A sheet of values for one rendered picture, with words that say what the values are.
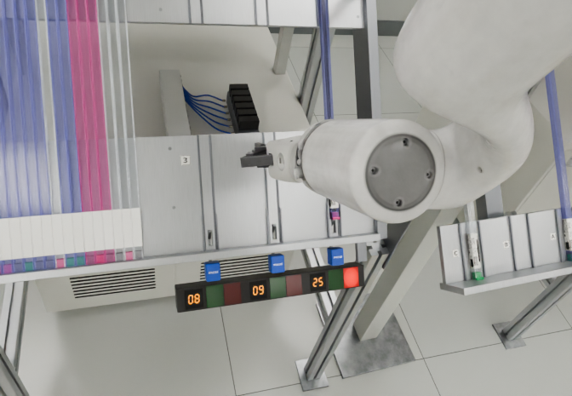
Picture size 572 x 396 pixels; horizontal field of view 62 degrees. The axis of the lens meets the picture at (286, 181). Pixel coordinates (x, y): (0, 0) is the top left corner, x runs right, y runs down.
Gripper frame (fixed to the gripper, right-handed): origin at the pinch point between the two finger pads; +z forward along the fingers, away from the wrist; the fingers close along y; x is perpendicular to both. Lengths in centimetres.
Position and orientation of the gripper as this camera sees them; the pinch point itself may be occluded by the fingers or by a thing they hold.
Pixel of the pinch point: (290, 149)
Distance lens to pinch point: 67.7
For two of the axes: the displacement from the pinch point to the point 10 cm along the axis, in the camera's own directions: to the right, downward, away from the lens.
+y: 9.6, -1.6, 2.4
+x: -1.3, -9.8, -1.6
